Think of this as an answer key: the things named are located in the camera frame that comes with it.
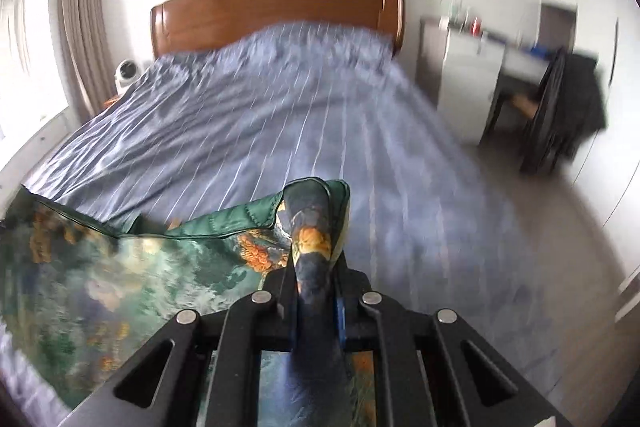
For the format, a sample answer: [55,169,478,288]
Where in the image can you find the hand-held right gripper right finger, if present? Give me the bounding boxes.
[331,266,572,427]

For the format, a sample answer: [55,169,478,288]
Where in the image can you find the window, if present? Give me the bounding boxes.
[0,0,71,168]

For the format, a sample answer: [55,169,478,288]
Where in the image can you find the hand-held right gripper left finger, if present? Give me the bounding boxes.
[65,268,297,427]

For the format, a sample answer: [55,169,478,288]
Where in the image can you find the beige curtain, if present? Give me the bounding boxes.
[50,0,121,128]

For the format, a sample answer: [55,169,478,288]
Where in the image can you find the wooden bed headboard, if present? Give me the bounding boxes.
[150,0,406,60]

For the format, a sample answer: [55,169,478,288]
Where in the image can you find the small white fan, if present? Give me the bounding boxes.
[114,59,142,88]

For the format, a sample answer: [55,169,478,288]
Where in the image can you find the black jacket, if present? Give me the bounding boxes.
[520,47,608,175]

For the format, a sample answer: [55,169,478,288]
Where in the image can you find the green printed padded jacket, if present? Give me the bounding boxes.
[0,177,376,427]

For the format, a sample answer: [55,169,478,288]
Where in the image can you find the bed with blue checked duvet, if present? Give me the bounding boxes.
[0,21,551,427]

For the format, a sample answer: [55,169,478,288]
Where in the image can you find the white desk with drawer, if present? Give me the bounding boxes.
[417,17,553,145]

